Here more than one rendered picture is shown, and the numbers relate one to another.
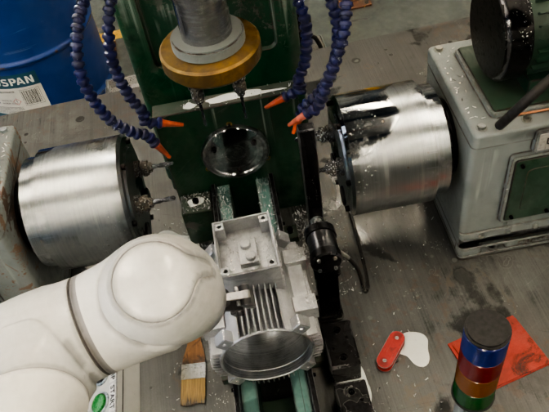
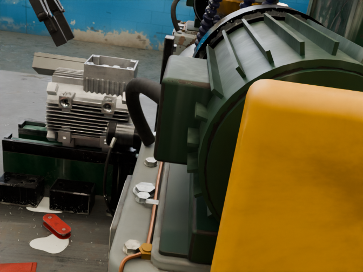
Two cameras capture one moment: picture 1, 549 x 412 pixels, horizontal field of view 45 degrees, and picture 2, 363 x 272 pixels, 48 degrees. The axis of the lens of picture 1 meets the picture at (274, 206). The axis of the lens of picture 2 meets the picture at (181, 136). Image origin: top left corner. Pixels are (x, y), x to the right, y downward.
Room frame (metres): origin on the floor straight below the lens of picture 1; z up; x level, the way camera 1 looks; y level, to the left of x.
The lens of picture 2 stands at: (0.87, -0.93, 1.40)
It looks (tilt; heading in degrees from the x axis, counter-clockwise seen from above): 24 degrees down; 89
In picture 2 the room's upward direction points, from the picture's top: 8 degrees clockwise
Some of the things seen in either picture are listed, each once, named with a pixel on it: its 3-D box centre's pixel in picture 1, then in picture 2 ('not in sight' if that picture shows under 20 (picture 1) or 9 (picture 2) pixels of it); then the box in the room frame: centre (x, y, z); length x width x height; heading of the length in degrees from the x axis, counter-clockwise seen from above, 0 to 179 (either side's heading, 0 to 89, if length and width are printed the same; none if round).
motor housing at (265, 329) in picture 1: (259, 306); (94, 108); (0.65, 0.06, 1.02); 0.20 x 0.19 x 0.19; 2
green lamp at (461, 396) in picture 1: (474, 386); not in sight; (0.42, -0.24, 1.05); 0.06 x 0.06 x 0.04
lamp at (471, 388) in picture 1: (477, 371); not in sight; (0.42, -0.24, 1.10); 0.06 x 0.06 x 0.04
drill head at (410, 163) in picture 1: (397, 145); not in sight; (0.96, -0.27, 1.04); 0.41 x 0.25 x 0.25; 91
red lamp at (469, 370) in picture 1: (481, 356); not in sight; (0.42, -0.24, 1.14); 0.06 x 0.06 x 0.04
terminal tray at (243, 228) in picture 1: (247, 257); (111, 75); (0.69, 0.06, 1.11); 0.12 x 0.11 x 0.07; 2
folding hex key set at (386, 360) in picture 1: (390, 351); (56, 226); (0.63, -0.17, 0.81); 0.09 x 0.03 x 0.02; 141
